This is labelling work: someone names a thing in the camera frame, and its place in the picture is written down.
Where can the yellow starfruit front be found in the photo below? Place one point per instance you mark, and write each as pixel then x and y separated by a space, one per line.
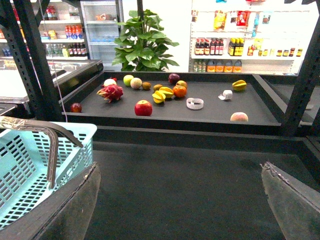
pixel 158 97

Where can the brown kiwi right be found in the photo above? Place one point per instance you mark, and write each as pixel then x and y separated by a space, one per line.
pixel 157 87

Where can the green potted plant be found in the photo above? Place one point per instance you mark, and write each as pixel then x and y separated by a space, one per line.
pixel 142 45

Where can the light blue plastic basket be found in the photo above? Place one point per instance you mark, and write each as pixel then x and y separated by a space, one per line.
pixel 24 159

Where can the orange persimmon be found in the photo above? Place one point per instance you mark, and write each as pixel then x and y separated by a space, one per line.
pixel 179 91

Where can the pink dragon fruit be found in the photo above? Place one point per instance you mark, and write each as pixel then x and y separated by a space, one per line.
pixel 111 92

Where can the beige round melon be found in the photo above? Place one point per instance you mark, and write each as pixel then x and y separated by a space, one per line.
pixel 136 83

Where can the brown kiwi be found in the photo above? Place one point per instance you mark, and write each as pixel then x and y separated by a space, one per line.
pixel 157 87
pixel 146 86

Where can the glass door refrigerator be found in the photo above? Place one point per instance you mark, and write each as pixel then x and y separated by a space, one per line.
pixel 100 19

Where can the white product shelf left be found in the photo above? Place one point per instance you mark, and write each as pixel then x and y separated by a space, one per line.
pixel 61 30

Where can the dark purple fruit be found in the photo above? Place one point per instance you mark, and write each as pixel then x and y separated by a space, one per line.
pixel 173 78

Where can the yellow starfruit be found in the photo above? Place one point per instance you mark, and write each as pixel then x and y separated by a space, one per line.
pixel 158 97
pixel 239 85

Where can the black metal frame post right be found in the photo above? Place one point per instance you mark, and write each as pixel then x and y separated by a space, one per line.
pixel 305 83

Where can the white foam net roll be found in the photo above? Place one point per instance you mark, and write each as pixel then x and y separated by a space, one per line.
pixel 226 95

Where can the yellow starfruit far right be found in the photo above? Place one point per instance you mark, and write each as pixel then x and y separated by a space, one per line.
pixel 239 85

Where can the black metal frame post left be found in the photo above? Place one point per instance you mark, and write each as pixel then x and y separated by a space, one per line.
pixel 20 28

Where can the black metal frame post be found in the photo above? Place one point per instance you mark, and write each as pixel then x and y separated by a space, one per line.
pixel 20 28
pixel 305 83

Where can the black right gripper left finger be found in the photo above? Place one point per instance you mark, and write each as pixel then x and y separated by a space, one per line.
pixel 65 215

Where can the red yellow apple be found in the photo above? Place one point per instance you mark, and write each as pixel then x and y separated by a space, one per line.
pixel 182 83

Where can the white round fruit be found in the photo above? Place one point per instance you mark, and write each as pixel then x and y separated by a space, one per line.
pixel 109 81

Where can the small dark red apple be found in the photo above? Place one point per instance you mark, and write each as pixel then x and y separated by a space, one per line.
pixel 76 107

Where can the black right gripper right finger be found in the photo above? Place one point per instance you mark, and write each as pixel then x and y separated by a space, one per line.
pixel 295 205

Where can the green apple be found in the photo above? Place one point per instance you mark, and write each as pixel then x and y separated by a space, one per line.
pixel 127 80

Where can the pink peach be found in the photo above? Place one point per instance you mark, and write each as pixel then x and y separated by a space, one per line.
pixel 239 116

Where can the white product shelf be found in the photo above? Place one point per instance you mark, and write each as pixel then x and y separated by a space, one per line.
pixel 61 30
pixel 266 37

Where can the brown kiwi left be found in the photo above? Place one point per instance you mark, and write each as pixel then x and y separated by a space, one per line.
pixel 146 86

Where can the black display tray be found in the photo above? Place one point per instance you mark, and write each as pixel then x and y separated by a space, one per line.
pixel 265 110

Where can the white product shelf right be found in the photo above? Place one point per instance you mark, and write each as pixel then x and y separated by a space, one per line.
pixel 266 37

